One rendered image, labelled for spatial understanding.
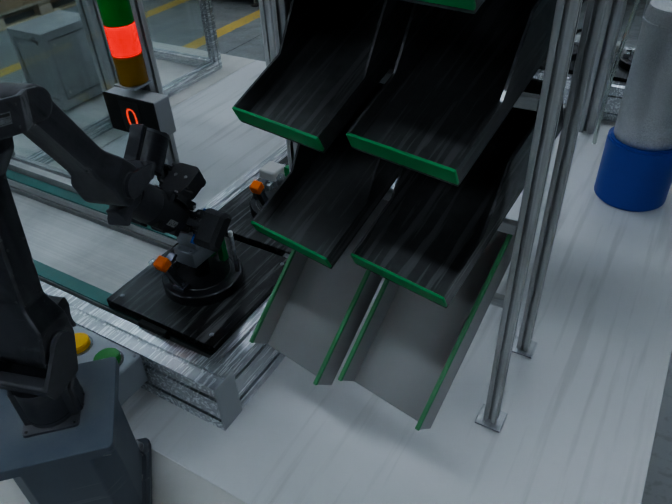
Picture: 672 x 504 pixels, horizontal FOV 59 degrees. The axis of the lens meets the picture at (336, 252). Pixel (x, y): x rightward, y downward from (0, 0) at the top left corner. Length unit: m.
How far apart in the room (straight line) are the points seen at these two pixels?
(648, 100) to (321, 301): 0.83
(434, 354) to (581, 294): 0.50
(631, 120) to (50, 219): 1.28
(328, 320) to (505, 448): 0.33
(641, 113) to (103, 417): 1.15
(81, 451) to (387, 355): 0.40
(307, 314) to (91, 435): 0.33
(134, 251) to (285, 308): 0.48
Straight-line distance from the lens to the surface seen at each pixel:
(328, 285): 0.88
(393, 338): 0.84
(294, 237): 0.77
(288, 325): 0.90
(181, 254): 1.03
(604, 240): 1.40
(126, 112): 1.15
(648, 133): 1.43
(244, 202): 1.27
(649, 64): 1.38
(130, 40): 1.09
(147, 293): 1.09
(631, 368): 1.14
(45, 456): 0.80
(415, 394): 0.82
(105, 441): 0.78
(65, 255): 1.35
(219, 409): 0.96
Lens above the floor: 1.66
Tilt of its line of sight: 38 degrees down
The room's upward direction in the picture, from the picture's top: 3 degrees counter-clockwise
